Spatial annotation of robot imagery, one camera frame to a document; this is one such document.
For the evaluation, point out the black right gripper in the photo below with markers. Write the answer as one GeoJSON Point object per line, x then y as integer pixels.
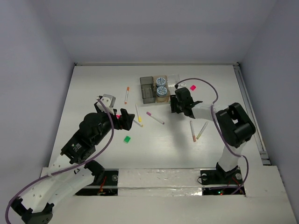
{"type": "Point", "coordinates": [178, 109]}

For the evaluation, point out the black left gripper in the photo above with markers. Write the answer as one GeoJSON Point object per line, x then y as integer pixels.
{"type": "Point", "coordinates": [118, 120]}

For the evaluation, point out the green highlighter cap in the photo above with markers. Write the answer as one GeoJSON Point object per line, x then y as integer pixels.
{"type": "Point", "coordinates": [127, 139]}

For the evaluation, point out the blue-lidded round jar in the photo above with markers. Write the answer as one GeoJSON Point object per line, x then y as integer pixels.
{"type": "Point", "coordinates": [162, 91]}
{"type": "Point", "coordinates": [161, 82]}

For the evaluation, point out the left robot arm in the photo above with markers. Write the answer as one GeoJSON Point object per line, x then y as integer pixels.
{"type": "Point", "coordinates": [73, 169]}

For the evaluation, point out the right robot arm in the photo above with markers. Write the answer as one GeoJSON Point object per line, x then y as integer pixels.
{"type": "Point", "coordinates": [235, 126]}

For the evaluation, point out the long yellow-capped white marker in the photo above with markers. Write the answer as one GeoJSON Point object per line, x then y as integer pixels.
{"type": "Point", "coordinates": [138, 113]}

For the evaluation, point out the pale yellow white marker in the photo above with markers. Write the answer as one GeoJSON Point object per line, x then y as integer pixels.
{"type": "Point", "coordinates": [202, 130]}

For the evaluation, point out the purple-capped white marker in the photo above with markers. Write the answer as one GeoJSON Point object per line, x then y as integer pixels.
{"type": "Point", "coordinates": [155, 118]}

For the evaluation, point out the peach-capped white marker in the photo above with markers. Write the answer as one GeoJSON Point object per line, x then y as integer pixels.
{"type": "Point", "coordinates": [192, 131]}

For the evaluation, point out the orange-capped white marker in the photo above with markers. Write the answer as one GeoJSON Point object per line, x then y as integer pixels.
{"type": "Point", "coordinates": [126, 95]}

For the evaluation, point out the clear plastic bin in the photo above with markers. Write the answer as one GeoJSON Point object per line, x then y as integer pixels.
{"type": "Point", "coordinates": [171, 81]}

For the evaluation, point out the smoky grey plastic bin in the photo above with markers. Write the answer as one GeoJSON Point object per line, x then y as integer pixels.
{"type": "Point", "coordinates": [147, 90]}

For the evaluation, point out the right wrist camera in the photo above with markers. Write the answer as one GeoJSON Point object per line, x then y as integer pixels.
{"type": "Point", "coordinates": [180, 85]}

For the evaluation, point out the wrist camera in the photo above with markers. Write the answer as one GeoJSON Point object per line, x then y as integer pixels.
{"type": "Point", "coordinates": [108, 101]}
{"type": "Point", "coordinates": [180, 85]}

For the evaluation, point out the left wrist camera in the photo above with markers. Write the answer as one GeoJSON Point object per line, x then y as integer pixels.
{"type": "Point", "coordinates": [108, 101]}

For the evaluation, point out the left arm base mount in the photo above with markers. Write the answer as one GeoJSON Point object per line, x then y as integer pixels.
{"type": "Point", "coordinates": [107, 186]}

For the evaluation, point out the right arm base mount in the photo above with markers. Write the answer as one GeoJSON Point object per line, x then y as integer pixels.
{"type": "Point", "coordinates": [214, 184]}

